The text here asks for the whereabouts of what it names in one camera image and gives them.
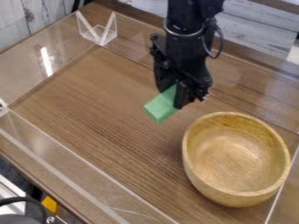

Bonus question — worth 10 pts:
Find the clear acrylic corner bracket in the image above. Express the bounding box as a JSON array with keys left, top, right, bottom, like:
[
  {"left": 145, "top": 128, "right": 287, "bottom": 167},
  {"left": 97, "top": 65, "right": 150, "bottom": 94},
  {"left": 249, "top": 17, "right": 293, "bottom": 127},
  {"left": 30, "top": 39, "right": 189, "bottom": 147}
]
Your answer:
[{"left": 75, "top": 11, "right": 118, "bottom": 46}]

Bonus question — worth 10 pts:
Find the green rectangular block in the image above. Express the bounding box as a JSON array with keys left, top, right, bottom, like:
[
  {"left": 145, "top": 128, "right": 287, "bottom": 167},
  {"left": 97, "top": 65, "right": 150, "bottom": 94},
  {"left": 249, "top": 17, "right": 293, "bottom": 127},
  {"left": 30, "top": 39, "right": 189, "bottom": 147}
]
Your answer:
[{"left": 145, "top": 85, "right": 178, "bottom": 123}]

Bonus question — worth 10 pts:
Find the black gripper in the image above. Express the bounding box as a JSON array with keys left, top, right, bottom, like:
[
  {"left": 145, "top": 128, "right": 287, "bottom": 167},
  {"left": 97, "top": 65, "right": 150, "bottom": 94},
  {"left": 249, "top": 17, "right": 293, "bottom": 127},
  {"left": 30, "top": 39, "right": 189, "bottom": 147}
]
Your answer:
[{"left": 150, "top": 25, "right": 225, "bottom": 109}]

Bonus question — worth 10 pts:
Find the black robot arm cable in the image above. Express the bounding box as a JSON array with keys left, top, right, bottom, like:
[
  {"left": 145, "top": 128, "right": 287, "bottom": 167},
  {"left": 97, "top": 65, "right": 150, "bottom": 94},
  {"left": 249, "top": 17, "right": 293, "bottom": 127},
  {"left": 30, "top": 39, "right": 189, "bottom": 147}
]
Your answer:
[{"left": 201, "top": 17, "right": 227, "bottom": 60}]

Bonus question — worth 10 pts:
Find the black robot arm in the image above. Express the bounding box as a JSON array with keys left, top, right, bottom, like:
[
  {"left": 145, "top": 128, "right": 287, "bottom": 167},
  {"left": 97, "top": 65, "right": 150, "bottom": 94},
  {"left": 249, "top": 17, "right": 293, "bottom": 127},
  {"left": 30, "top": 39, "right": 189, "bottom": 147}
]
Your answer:
[{"left": 150, "top": 0, "right": 226, "bottom": 109}]

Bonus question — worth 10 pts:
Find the brown wooden bowl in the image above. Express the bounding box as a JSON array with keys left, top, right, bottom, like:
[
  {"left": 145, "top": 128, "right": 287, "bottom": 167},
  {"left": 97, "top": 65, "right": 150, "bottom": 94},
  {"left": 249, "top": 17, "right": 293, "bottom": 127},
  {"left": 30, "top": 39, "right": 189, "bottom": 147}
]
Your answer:
[{"left": 182, "top": 112, "right": 291, "bottom": 207}]

